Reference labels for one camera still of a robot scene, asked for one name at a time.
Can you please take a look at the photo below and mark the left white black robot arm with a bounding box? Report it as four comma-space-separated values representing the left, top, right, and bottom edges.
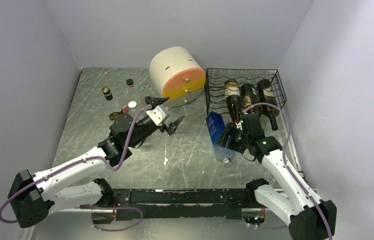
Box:
0, 96, 184, 229

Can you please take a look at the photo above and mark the large clear glass bottle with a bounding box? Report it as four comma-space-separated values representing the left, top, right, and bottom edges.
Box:
127, 100, 141, 117

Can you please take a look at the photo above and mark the aluminium rail frame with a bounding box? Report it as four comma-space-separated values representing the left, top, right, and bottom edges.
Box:
19, 168, 332, 240

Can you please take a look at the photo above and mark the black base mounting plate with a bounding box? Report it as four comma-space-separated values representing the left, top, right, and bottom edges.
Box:
96, 188, 267, 226

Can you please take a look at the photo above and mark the black wire wine rack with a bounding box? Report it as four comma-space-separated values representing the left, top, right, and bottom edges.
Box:
204, 68, 287, 117

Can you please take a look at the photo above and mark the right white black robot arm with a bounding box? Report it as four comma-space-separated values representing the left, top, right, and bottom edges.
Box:
216, 114, 337, 240

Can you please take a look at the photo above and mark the dark wine bottle gold foil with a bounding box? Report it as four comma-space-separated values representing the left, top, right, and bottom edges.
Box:
224, 79, 242, 125

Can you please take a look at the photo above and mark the dark bottle black cap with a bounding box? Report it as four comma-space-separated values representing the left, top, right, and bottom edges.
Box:
256, 79, 279, 131

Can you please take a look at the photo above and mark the blue plastic bottle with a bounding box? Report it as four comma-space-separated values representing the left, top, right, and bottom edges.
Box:
206, 111, 235, 168

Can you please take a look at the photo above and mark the cream round drawer cabinet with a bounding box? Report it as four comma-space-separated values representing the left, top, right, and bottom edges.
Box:
149, 46, 206, 108

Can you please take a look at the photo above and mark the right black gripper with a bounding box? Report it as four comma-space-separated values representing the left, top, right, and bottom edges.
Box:
215, 121, 251, 154

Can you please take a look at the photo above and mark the small pink block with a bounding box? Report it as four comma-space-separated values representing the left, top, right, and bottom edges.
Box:
121, 104, 130, 114

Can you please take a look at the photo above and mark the clear bottle gold black label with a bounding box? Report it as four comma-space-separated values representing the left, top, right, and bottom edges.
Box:
102, 86, 125, 122

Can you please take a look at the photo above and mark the green wine bottle silver foil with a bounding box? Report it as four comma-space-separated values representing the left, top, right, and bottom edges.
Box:
240, 83, 262, 117

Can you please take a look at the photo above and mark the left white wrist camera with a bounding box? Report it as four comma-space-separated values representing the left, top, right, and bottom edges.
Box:
146, 105, 170, 126

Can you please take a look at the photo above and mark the clear bottle white label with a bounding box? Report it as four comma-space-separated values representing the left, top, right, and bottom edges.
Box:
125, 78, 135, 89

